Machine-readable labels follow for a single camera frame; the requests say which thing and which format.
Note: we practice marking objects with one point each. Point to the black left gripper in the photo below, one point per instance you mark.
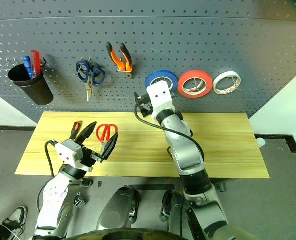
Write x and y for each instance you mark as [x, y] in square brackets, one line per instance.
[89, 157]

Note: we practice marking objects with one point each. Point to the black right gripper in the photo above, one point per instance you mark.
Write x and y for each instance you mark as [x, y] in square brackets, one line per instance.
[145, 105]

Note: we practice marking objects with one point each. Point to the blue tape roll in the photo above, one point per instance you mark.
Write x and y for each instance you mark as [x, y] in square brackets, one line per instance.
[160, 73]

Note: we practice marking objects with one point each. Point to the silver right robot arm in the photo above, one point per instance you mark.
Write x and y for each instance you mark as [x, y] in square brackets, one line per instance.
[188, 155]

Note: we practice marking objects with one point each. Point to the grey pegboard wall panel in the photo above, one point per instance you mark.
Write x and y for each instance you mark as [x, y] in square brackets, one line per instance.
[148, 35]

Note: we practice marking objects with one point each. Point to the red tape roll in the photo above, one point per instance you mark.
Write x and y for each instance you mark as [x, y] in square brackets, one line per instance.
[181, 87]

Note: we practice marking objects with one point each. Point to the dark rounded shape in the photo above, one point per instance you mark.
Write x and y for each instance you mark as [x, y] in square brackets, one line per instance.
[118, 210]
[171, 207]

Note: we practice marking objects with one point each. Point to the white tape roll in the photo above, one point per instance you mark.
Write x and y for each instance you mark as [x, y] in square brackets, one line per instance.
[215, 87]

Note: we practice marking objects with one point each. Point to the black plastic cup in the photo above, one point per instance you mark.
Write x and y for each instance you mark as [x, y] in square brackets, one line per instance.
[35, 92]

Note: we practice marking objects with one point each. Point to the grey white sneaker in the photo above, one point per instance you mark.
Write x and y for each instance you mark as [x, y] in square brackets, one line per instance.
[16, 216]

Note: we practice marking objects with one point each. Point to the small white object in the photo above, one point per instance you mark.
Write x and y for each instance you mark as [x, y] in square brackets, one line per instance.
[261, 142]

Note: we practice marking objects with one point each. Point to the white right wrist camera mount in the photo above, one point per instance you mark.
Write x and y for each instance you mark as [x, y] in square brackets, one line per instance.
[160, 97]

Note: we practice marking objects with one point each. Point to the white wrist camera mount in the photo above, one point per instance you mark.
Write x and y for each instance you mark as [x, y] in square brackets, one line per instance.
[68, 155]
[160, 97]

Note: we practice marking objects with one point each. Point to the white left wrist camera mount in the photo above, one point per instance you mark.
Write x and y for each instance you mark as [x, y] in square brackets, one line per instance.
[68, 155]

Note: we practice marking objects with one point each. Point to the small black bracket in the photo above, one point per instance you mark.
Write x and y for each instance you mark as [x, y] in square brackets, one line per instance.
[99, 184]

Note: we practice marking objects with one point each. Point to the black table frame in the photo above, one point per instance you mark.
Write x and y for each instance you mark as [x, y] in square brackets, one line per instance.
[150, 187]

